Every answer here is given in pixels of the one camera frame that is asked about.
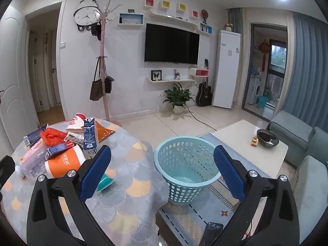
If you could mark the white coffee table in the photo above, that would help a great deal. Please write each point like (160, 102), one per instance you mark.
(240, 135)

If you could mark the panda wall clock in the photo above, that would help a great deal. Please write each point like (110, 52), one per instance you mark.
(85, 15)

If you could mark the framed butterfly picture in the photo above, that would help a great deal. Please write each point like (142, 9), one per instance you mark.
(156, 75)

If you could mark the white printed wrapper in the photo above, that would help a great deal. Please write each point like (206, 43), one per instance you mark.
(91, 154)

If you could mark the white black dotted packet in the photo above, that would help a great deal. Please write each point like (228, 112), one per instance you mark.
(74, 137)

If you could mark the blue milk carton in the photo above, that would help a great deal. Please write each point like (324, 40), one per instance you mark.
(89, 135)

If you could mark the balcony plant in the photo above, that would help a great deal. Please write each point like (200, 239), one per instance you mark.
(271, 96)

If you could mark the grey curtain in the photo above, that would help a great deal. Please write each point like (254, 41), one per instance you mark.
(234, 18)

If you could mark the blue white wall cube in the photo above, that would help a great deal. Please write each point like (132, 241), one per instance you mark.
(208, 29)

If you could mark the pink box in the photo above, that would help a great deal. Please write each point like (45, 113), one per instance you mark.
(33, 151)

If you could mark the black small bag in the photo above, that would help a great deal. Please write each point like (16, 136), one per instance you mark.
(109, 84)

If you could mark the yellow white wall cube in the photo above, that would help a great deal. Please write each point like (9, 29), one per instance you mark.
(181, 7)
(166, 4)

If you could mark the blue bucket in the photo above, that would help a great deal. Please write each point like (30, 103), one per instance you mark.
(262, 102)

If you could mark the black acoustic guitar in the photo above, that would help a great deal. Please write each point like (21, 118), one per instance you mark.
(204, 96)

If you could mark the dark blue box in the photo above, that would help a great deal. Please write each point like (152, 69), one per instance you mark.
(34, 135)

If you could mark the round table with patterned cloth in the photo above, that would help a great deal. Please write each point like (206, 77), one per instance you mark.
(133, 184)

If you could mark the black phone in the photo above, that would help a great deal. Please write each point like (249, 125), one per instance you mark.
(211, 233)

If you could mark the clear plastic bottle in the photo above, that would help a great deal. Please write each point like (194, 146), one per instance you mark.
(30, 167)

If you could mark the white light switch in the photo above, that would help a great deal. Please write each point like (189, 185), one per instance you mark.
(62, 45)

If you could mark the pink coat rack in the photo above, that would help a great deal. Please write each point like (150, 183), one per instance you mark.
(103, 56)

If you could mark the long curved white shelf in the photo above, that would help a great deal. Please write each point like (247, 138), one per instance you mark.
(174, 19)

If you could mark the orange plastic snack packet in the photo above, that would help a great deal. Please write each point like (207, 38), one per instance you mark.
(103, 132)

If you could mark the red white wall cube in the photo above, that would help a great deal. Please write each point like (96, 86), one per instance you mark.
(195, 14)
(150, 2)

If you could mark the low white wall shelf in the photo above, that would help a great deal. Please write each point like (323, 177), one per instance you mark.
(166, 80)

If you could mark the blue red small box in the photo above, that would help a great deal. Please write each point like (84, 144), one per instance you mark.
(59, 149)

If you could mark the teal sofa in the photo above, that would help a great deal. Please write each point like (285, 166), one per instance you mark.
(294, 133)

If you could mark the red round wall ornament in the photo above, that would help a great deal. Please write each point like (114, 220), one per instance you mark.
(204, 14)

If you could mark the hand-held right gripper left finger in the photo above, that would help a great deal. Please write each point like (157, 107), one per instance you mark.
(94, 174)

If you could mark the blue frame wall shelf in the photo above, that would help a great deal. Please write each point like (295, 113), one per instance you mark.
(130, 24)

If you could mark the brown tote bag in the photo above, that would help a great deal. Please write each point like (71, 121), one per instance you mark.
(96, 91)

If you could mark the patterned blue rug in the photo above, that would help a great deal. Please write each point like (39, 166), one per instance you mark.
(184, 217)

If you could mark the red knot decoration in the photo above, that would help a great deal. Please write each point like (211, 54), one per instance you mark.
(264, 48)

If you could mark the blue white detergent bottle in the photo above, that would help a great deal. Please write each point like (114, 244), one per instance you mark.
(259, 71)

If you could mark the blue curtain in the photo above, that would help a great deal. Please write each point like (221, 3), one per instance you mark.
(305, 69)

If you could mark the red plastic bag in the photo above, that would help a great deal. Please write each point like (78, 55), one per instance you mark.
(52, 135)

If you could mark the black bowl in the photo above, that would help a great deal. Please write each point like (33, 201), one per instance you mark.
(266, 139)

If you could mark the green potted plant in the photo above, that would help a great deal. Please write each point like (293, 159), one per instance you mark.
(178, 94)

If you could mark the red white wall box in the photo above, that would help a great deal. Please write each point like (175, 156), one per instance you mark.
(201, 74)

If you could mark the black wall television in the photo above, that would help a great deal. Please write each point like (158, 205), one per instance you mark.
(171, 43)

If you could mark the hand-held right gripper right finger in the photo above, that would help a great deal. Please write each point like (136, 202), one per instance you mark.
(229, 174)

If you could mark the black hat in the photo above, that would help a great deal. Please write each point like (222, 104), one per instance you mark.
(96, 30)

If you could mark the small flower pot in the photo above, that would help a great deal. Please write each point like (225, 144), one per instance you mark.
(228, 27)

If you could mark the white washing machine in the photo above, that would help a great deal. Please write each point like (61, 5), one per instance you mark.
(256, 89)

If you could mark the white room door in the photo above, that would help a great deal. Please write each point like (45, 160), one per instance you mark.
(12, 82)

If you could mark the orange white paper cup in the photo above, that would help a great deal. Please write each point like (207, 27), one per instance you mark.
(64, 165)

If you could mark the teal packet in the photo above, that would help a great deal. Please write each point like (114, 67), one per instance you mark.
(105, 182)

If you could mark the small colourful figurine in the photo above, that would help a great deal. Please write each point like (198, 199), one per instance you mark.
(177, 74)

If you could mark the light blue plastic basket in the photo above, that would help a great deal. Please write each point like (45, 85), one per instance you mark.
(189, 192)

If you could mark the white hallway door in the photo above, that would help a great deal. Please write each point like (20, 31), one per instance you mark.
(57, 87)

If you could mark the red white paper cup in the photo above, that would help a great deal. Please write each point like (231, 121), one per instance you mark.
(76, 120)

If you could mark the yellow red small toy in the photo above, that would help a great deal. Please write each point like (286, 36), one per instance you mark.
(254, 142)

